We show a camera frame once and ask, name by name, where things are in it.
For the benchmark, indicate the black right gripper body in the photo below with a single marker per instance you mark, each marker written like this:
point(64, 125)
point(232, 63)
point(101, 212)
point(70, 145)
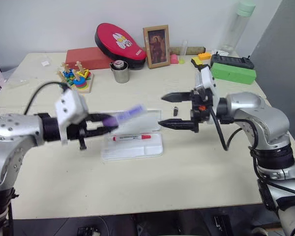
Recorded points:
point(198, 115)

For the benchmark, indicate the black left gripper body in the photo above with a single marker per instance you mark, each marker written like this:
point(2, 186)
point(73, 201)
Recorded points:
point(75, 131)

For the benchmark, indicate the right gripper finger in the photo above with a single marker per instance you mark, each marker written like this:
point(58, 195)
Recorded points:
point(177, 97)
point(177, 124)

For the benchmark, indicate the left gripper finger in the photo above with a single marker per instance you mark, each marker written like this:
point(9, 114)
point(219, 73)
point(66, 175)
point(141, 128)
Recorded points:
point(98, 132)
point(98, 116)

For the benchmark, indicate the purple marker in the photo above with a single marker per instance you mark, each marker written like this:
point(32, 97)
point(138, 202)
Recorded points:
point(127, 114)

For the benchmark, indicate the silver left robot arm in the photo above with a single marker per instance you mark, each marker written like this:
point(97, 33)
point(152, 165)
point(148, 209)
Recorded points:
point(5, 130)

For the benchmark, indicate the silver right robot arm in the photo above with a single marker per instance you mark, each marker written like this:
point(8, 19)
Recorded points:
point(260, 113)

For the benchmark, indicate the red marker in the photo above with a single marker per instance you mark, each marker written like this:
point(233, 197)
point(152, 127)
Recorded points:
point(131, 137)

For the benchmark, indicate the clear plastic pencil case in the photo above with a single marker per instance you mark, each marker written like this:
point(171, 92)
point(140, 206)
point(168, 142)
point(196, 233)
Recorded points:
point(135, 145)

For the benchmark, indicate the small black cap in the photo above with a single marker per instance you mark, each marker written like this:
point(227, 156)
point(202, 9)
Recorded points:
point(175, 111)

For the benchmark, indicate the small pink block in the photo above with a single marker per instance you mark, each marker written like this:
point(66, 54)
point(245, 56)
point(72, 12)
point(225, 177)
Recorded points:
point(174, 59)

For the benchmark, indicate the yellow block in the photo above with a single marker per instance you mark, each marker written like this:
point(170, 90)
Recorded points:
point(196, 60)

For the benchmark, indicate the wooden colourful stacking toy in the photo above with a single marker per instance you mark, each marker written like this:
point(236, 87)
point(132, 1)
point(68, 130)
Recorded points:
point(76, 79)

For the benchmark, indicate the steel cup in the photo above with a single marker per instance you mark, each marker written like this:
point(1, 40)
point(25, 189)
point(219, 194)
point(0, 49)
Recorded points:
point(121, 75)

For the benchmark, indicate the orange block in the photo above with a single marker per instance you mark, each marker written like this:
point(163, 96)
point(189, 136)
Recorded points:
point(204, 55)

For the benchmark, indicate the wooden framed picture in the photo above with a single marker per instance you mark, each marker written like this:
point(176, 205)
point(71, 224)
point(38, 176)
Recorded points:
point(157, 46)

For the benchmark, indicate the green rectangular box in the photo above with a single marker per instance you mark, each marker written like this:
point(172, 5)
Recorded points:
point(233, 73)

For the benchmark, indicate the pink round item in cup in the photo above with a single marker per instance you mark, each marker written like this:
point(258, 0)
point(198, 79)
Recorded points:
point(118, 64)

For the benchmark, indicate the red rectangular block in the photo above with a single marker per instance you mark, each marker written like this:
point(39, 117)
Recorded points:
point(83, 57)

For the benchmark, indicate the white paper slip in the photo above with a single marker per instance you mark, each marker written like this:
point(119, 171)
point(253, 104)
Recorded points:
point(221, 52)

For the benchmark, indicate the black remote controller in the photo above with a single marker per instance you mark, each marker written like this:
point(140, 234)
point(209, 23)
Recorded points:
point(233, 61)

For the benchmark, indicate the small white packet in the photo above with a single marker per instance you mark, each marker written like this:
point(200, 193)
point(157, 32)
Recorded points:
point(45, 63)

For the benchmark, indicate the clear plastic bag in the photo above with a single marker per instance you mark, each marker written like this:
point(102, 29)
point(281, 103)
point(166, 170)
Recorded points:
point(22, 77)

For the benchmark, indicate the red boxing pad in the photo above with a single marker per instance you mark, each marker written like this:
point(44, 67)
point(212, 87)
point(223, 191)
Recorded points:
point(118, 41)

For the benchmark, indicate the clear bottle with green lid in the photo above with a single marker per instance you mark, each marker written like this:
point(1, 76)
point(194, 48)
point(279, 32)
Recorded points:
point(234, 29)

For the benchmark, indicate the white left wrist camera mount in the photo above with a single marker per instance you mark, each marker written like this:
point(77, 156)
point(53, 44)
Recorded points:
point(68, 105)

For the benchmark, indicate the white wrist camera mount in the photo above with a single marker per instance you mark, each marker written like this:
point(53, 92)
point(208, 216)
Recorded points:
point(68, 105)
point(207, 78)

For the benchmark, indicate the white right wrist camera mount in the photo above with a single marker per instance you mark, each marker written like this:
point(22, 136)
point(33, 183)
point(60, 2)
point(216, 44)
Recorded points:
point(207, 78)

